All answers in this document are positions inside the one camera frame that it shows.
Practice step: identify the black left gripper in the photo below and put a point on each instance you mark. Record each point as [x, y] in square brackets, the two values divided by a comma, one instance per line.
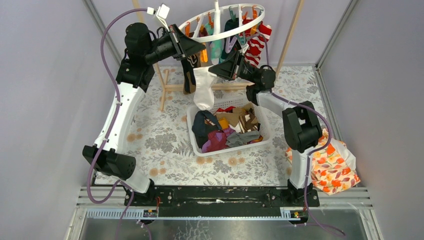
[178, 41]

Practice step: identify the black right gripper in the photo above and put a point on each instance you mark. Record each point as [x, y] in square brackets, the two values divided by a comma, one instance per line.
[230, 68]

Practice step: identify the purple clothes peg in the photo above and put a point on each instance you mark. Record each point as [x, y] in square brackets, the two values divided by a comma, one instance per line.
[229, 43]

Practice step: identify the orange clothes peg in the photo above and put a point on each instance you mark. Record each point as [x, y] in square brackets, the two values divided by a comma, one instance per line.
[204, 56]

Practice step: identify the white round clip hanger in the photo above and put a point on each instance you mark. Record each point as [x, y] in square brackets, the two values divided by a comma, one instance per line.
[219, 14]

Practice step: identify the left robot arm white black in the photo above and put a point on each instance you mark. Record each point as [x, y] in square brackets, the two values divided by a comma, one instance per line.
[135, 73]

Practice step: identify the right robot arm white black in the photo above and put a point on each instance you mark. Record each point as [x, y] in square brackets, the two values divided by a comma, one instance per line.
[301, 127]

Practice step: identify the wooden hanger rack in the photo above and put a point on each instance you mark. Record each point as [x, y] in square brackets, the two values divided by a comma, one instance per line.
[232, 86]

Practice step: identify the black striped sock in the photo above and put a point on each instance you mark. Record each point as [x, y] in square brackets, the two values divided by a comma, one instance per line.
[188, 66]

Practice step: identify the teal patterned sock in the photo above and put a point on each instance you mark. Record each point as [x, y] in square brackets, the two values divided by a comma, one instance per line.
[216, 45]

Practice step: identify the red white striped sock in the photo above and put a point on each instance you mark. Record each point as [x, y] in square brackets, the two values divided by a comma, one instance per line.
[257, 42]

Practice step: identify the red snowflake sock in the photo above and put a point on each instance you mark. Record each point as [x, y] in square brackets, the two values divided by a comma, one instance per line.
[251, 23]

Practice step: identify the tan ribbed sock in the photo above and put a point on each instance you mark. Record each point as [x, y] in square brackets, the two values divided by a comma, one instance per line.
[234, 117]

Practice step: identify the brown white striped sock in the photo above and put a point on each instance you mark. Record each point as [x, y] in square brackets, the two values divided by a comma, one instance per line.
[248, 123]

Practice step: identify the white plastic laundry basket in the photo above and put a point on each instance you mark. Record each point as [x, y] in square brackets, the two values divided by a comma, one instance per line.
[265, 129]

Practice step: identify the mustard yellow sock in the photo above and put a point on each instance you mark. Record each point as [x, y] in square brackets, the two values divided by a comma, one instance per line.
[224, 124]

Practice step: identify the navy blue sock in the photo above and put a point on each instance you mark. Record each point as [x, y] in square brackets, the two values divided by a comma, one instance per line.
[204, 123]

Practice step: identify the grey sock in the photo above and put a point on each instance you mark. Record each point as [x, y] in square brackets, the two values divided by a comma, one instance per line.
[239, 139]

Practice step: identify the maroon sock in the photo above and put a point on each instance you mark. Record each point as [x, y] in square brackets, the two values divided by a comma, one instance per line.
[216, 140]

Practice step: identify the floral table mat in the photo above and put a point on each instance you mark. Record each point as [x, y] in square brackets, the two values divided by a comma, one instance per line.
[159, 139]

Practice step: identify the floral orange bag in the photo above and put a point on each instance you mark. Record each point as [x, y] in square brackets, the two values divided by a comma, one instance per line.
[332, 169]

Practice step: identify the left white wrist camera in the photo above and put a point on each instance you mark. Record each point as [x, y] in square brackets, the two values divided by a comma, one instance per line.
[160, 14]

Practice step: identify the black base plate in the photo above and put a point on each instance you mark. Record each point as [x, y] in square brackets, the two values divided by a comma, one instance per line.
[222, 201]

